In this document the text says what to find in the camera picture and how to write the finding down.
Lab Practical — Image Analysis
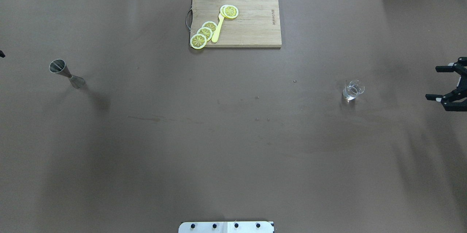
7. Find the steel double jigger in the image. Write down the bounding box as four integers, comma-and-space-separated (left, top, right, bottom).
49, 59, 85, 89

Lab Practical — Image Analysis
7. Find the metal cutting board handle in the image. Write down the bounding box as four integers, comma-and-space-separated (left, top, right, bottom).
185, 6, 193, 32

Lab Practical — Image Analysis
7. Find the clear glass measuring cup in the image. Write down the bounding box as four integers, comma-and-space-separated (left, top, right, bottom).
342, 80, 366, 101

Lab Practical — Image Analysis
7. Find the lemon slice at board corner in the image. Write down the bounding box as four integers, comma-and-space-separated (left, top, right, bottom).
189, 34, 208, 50

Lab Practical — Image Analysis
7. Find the inner lemon slice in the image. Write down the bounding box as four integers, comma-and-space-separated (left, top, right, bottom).
202, 21, 217, 32

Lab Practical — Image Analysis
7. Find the wooden cutting board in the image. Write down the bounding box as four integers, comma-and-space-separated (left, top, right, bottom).
190, 0, 282, 48

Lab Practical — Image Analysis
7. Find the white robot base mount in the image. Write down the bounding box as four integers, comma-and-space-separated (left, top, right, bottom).
178, 221, 275, 233

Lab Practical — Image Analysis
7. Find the middle lemon slice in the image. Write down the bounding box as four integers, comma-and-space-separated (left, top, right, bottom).
197, 27, 214, 41

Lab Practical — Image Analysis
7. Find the lemon slice on knife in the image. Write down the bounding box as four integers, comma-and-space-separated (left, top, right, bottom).
220, 5, 239, 19

